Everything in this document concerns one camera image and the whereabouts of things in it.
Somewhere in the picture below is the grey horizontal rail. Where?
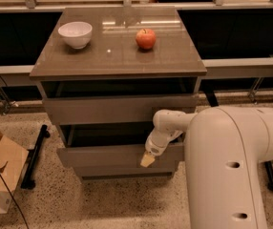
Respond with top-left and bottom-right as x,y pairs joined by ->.
0,57 -> 273,87

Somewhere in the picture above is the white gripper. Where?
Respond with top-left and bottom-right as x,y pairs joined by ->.
140,129 -> 182,168

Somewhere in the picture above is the black floor bar left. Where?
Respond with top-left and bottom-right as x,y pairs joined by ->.
21,125 -> 51,190

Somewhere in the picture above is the black table leg behind cabinet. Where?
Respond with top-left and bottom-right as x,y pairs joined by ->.
204,92 -> 219,107

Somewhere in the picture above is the black cable left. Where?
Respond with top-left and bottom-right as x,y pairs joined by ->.
0,59 -> 31,229

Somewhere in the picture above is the red apple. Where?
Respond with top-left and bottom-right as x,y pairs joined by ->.
136,29 -> 157,50

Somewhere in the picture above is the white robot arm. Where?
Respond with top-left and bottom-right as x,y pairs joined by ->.
140,106 -> 273,229

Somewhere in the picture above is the white ceramic bowl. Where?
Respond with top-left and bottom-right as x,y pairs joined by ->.
58,21 -> 93,49

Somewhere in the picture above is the grey bottom drawer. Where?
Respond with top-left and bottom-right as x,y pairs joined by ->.
73,167 -> 177,177

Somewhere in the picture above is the grey top drawer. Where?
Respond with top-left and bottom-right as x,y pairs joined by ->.
43,94 -> 198,125

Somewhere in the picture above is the grey drawer cabinet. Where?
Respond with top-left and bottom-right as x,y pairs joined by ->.
31,7 -> 206,168

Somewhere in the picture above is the grey drawer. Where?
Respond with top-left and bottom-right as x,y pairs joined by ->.
73,167 -> 177,177
43,94 -> 198,125
55,123 -> 186,170

